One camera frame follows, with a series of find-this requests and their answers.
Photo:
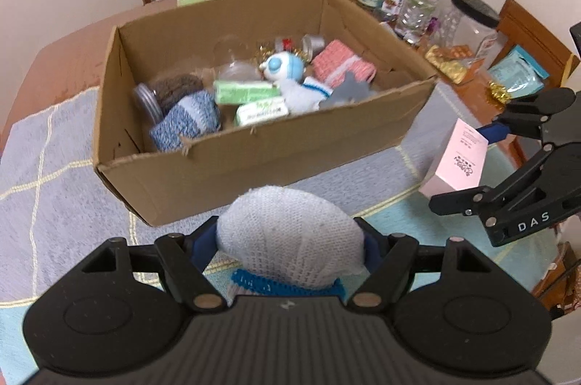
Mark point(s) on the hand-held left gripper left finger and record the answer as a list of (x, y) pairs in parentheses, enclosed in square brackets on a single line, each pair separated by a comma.
[(202, 251)]

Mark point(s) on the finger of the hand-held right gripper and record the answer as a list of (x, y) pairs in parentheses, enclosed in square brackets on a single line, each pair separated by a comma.
[(494, 132), (463, 201)]

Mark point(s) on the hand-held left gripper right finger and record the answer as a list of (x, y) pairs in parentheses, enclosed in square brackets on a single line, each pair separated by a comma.
[(374, 251)]

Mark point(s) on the pink carton box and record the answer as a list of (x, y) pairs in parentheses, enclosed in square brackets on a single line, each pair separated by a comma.
[(458, 160)]

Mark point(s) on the white ribbed sock roll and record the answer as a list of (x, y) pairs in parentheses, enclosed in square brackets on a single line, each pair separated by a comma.
[(286, 230)]

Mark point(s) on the brown cardboard box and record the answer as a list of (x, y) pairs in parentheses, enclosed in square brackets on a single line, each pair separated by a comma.
[(272, 158)]

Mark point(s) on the blue knit sock roll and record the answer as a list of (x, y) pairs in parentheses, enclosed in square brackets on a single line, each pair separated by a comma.
[(186, 117)]

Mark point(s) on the green carton box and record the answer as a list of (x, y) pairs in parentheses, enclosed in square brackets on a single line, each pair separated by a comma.
[(263, 112), (245, 91)]

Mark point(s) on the clear jar of brown contents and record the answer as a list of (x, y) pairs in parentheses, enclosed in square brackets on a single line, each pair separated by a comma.
[(177, 88)]

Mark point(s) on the white terry sock roll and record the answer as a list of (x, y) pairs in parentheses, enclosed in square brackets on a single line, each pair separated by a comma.
[(299, 97)]

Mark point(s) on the pink knit sock roll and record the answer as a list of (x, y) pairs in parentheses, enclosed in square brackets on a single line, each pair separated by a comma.
[(338, 60)]

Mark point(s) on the clear plastic jar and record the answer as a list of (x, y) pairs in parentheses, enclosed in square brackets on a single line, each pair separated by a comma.
[(233, 63)]

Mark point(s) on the blue and white doll figure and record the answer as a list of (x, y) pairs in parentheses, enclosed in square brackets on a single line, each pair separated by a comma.
[(283, 67)]

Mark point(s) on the clear bottle of gold capsules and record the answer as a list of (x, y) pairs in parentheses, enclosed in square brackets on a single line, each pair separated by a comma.
[(313, 45)]

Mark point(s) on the gold ornament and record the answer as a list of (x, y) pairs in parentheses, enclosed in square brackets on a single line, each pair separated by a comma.
[(499, 91)]

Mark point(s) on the teal foil packet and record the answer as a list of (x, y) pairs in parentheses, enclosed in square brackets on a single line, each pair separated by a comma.
[(517, 74)]

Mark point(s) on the gold blister pack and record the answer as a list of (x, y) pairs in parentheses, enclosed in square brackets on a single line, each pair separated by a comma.
[(447, 67)]

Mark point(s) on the orange blister pack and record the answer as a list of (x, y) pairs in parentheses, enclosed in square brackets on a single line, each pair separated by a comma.
[(467, 50)]

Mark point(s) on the large plastic jar black lid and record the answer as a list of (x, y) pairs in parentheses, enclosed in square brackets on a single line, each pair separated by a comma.
[(472, 31)]

